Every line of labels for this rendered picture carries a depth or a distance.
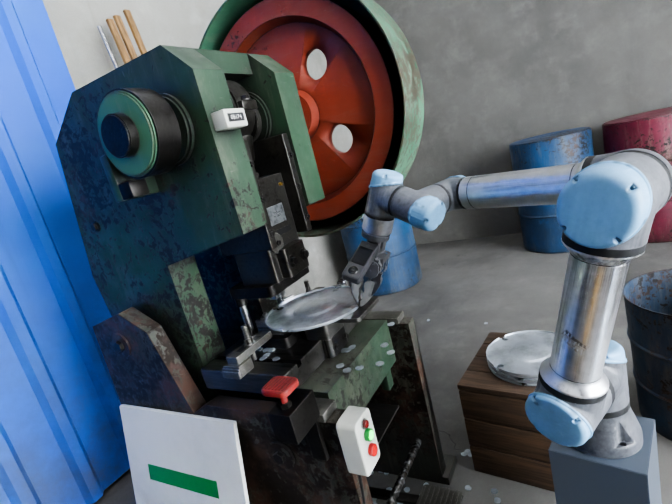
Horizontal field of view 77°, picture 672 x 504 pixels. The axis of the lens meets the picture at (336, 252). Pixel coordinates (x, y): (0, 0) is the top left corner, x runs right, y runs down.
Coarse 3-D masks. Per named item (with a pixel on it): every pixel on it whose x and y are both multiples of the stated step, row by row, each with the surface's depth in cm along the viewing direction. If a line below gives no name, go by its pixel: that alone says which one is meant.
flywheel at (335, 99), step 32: (288, 0) 130; (320, 0) 125; (256, 32) 140; (288, 32) 137; (320, 32) 132; (352, 32) 124; (288, 64) 141; (352, 64) 131; (384, 64) 123; (320, 96) 139; (352, 96) 134; (384, 96) 126; (320, 128) 143; (352, 128) 137; (384, 128) 129; (320, 160) 147; (352, 160) 141; (384, 160) 132; (352, 192) 141
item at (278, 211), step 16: (272, 176) 117; (272, 192) 116; (272, 208) 115; (288, 208) 122; (272, 224) 115; (288, 224) 121; (288, 240) 120; (240, 256) 118; (256, 256) 115; (272, 256) 114; (288, 256) 115; (304, 256) 120; (240, 272) 120; (256, 272) 117; (272, 272) 114; (288, 272) 115
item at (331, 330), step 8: (376, 296) 118; (368, 304) 114; (360, 312) 110; (368, 312) 112; (344, 320) 109; (352, 320) 108; (360, 320) 108; (320, 328) 116; (328, 328) 116; (336, 328) 120; (344, 328) 124; (312, 336) 119; (320, 336) 117; (328, 336) 116; (336, 336) 120; (344, 336) 123; (328, 344) 117; (336, 344) 118; (344, 344) 123; (328, 352) 118; (336, 352) 119
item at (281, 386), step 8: (280, 376) 92; (272, 384) 90; (280, 384) 88; (288, 384) 88; (296, 384) 89; (264, 392) 88; (272, 392) 87; (280, 392) 86; (288, 392) 86; (280, 400) 90
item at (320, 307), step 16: (336, 288) 133; (288, 304) 130; (304, 304) 124; (320, 304) 121; (336, 304) 119; (352, 304) 116; (272, 320) 120; (288, 320) 117; (304, 320) 114; (320, 320) 111; (336, 320) 108
